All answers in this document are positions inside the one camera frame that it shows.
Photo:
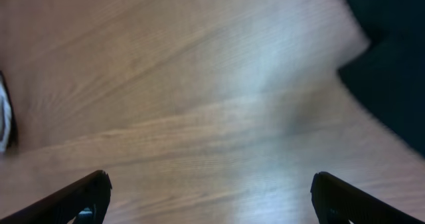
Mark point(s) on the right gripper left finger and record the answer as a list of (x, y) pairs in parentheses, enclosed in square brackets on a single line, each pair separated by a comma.
[(84, 201)]

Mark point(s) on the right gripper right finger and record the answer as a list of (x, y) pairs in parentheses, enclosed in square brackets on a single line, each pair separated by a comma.
[(336, 201)]

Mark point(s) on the folded beige clothes stack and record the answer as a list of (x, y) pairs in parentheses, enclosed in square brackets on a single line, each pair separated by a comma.
[(6, 117)]

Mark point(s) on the black garment pile right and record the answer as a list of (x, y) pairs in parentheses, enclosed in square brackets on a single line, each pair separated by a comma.
[(388, 78)]

